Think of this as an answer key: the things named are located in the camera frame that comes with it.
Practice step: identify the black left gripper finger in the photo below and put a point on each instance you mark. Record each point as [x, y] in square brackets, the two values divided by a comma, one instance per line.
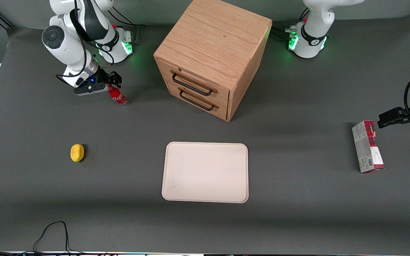
[390, 118]

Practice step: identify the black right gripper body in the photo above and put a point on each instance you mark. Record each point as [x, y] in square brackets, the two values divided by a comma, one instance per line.
[102, 76]

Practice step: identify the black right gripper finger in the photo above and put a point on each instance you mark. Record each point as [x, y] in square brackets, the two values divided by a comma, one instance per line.
[115, 75]
[114, 84]

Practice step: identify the red coke bottle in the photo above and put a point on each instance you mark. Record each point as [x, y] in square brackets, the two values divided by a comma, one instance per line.
[119, 97]

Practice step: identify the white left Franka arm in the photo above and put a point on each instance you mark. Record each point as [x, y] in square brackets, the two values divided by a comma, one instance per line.
[313, 32]

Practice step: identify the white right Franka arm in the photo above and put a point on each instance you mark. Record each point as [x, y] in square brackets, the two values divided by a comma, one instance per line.
[80, 28]

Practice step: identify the beige plastic tray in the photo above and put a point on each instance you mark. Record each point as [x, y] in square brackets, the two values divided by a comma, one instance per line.
[205, 172]

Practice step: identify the grey and red carton box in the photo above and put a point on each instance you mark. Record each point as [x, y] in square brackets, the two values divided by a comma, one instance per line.
[367, 146]

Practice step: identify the yellow lemon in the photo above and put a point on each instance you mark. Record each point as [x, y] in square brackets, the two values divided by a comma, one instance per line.
[77, 153]

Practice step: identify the wooden two-drawer cabinet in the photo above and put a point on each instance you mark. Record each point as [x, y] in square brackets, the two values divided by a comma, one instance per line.
[215, 46]

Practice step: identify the grey right wrist camera bar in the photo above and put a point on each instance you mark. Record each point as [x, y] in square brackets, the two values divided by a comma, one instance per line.
[90, 89]

